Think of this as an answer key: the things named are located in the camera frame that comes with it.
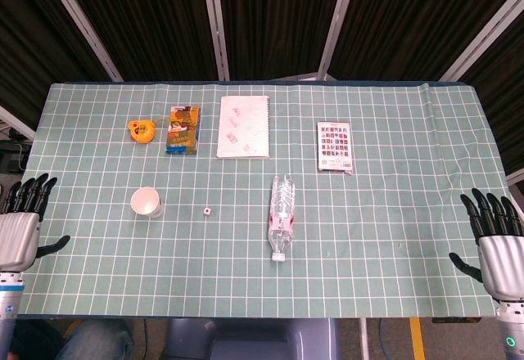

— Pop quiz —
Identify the grey blue plastic stool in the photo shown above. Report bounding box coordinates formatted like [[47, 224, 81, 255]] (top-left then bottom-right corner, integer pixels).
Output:
[[163, 317, 341, 360]]

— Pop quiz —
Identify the black pleated curtain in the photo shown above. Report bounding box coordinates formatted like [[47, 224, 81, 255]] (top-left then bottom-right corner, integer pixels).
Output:
[[0, 0, 524, 181]]

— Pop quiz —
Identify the white paper cup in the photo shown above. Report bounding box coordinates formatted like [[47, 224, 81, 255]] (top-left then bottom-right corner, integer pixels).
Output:
[[129, 187, 166, 219]]

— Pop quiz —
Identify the blue jeans leg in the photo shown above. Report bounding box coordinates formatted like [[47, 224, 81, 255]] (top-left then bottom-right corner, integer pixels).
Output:
[[52, 320, 136, 360]]

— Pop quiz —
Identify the yellow tape measure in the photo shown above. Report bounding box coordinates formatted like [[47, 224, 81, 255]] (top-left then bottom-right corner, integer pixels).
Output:
[[126, 117, 159, 145]]

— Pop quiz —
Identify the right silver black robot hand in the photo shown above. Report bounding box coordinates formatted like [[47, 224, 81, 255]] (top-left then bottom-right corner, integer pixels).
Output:
[[448, 187, 524, 302]]

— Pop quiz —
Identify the green checked tablecloth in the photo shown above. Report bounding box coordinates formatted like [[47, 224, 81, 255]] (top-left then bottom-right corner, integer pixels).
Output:
[[16, 81, 513, 319]]

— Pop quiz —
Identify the white metal frame post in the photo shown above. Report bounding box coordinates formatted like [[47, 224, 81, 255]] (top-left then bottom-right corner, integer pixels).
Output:
[[436, 0, 524, 83], [316, 0, 362, 82], [200, 0, 231, 82], [0, 105, 37, 142], [39, 0, 124, 83]]

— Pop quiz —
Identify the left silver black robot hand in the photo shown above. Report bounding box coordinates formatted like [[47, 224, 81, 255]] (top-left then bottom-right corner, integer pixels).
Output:
[[0, 173, 71, 273]]

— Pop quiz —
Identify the clear plastic water bottle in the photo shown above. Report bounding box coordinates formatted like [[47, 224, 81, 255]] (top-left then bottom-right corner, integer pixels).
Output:
[[268, 174, 297, 263]]

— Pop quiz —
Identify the white spiral notebook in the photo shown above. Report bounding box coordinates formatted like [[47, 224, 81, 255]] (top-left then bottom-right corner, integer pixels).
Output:
[[215, 95, 273, 160]]

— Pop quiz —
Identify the colourful orange blue carton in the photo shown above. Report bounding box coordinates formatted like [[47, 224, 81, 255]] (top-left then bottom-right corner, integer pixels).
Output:
[[165, 105, 201, 157]]

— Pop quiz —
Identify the blue cable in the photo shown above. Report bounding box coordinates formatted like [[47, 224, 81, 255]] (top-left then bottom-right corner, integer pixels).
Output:
[[377, 318, 389, 360]]

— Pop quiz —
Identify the white card box with pictures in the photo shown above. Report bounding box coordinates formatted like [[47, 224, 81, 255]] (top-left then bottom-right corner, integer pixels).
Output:
[[316, 120, 355, 177]]

